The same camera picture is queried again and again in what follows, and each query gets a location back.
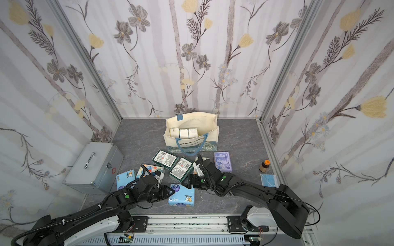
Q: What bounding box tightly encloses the light blue purple-logo tissue pack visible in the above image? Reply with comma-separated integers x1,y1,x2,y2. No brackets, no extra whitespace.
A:
168,184,195,207

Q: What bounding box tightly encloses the cream canvas tote bag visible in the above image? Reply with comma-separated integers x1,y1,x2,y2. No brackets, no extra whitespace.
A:
164,112,220,156

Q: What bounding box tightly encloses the light blue tissue pack front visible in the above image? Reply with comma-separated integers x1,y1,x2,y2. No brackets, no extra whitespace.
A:
179,129,189,139

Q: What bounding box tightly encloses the green white tissue pack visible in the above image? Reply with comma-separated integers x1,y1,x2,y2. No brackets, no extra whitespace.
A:
188,128,199,139
169,157,193,182
152,150,178,170

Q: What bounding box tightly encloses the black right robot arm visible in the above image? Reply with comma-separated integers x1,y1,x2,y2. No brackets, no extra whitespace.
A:
181,154,315,239

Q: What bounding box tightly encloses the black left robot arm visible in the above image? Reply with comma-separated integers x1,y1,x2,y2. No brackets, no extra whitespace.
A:
10,165,175,246

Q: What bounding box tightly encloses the green white tissue pack front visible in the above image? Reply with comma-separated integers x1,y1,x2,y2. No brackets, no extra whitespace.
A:
169,157,193,182

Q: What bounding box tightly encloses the cartoon tissue pack tilted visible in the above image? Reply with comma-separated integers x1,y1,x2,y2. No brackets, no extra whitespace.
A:
135,164,165,178

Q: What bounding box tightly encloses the light blue tissue pack left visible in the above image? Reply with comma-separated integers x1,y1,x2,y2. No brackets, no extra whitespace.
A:
116,170,136,190

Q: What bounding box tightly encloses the purple tissue pack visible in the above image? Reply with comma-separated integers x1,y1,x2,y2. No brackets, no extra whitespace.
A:
214,152,233,172

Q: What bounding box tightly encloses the green white tissue pack back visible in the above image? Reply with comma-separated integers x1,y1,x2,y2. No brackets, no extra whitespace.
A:
152,150,178,170

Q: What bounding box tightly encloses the silver metal case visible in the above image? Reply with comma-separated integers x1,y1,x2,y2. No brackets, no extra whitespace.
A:
63,142,124,194

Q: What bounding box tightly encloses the brown bottle orange cap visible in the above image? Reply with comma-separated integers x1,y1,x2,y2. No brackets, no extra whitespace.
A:
259,159,270,173

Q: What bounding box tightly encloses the blue face mask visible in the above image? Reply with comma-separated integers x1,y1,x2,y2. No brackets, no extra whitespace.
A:
260,174,280,188

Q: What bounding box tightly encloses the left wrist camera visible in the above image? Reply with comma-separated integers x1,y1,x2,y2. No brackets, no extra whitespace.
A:
152,171,165,185

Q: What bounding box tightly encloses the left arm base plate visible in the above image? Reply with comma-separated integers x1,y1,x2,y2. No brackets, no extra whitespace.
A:
128,216,149,233

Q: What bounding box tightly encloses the aluminium frame rail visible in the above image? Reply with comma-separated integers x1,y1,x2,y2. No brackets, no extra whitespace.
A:
58,214,318,246

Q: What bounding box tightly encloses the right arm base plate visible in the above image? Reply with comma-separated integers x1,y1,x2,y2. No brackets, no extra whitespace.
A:
227,215,269,234

